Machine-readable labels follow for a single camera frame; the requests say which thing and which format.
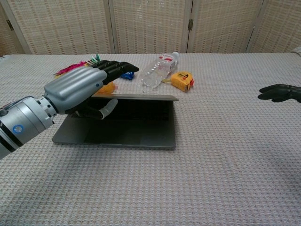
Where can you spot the white waffle tablecloth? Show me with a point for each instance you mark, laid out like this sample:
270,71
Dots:
211,164

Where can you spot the clear plastic water bottle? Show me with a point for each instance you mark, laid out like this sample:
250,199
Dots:
158,70

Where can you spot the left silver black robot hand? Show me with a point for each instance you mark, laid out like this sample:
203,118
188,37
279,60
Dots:
75,88

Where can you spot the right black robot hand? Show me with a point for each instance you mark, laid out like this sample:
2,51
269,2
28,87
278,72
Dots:
282,93

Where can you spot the blue snack packet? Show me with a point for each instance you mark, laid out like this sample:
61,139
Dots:
127,75

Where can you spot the colourful feather shuttlecock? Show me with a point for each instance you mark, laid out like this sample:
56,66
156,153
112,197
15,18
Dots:
70,68

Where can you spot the grey laptop computer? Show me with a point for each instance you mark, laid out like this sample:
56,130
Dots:
127,131

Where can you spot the woven folding screen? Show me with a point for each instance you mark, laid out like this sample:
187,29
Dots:
150,26

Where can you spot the orange jelly cup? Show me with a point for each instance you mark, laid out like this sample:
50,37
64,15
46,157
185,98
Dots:
108,88

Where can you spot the yellow tape measure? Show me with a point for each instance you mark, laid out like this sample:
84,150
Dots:
181,80

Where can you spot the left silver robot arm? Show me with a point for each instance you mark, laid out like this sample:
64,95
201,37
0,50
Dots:
21,122

